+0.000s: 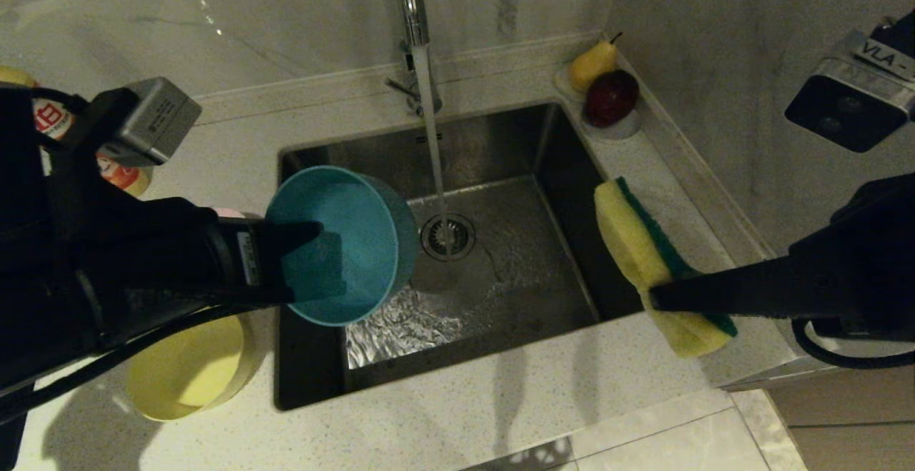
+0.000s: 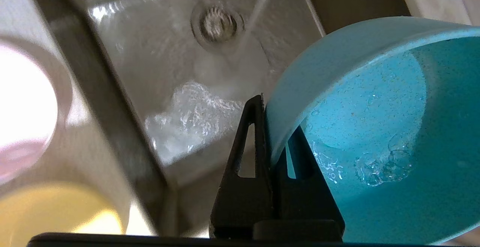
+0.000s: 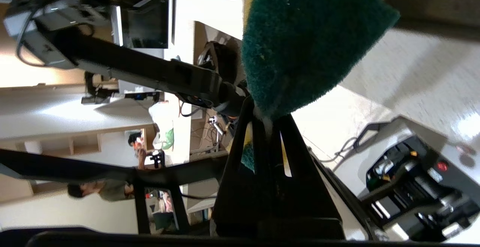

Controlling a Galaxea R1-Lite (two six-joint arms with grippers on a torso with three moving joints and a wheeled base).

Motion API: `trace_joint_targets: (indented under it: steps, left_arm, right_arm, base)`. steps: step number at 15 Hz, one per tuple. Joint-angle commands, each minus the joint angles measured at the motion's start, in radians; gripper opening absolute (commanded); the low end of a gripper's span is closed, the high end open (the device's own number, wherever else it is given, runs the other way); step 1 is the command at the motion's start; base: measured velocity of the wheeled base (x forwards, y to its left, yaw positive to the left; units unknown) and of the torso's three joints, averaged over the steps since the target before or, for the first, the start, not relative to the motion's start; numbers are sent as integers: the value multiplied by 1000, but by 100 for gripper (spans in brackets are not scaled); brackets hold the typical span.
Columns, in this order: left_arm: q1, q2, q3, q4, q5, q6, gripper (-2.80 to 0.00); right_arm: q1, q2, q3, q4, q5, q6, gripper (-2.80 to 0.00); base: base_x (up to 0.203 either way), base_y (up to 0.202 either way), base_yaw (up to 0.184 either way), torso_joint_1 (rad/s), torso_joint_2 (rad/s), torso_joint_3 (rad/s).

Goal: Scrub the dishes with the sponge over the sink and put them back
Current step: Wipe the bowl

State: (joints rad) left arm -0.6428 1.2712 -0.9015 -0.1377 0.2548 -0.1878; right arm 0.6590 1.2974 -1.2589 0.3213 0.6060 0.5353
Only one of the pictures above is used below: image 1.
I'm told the blue plastic bowl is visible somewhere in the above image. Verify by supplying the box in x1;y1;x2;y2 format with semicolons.
264;165;420;327

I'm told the green and yellow sponge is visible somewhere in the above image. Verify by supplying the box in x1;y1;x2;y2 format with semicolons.
593;177;738;359

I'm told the dish soap bottle orange label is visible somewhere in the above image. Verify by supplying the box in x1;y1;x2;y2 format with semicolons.
0;66;153;197

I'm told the stainless steel sink basin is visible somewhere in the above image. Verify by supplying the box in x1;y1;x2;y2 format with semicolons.
274;101;673;411

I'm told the yellow plastic bowl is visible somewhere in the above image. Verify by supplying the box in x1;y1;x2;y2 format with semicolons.
125;310;258;423

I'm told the wood tone cabinet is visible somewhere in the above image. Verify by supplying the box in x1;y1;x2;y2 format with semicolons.
765;367;915;471

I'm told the round metal drain strainer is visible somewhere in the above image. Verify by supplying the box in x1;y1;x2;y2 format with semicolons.
420;214;477;263

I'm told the running water stream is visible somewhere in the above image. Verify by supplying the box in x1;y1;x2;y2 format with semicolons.
413;46;455;243

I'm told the small white dish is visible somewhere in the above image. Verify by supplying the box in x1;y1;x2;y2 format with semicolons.
552;64;642;143

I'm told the dark red apple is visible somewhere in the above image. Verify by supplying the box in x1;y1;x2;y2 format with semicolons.
583;70;639;129

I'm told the yellow pear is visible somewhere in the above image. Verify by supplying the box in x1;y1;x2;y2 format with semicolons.
568;33;621;95

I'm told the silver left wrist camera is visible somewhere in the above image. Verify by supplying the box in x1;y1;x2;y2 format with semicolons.
97;76;203;169

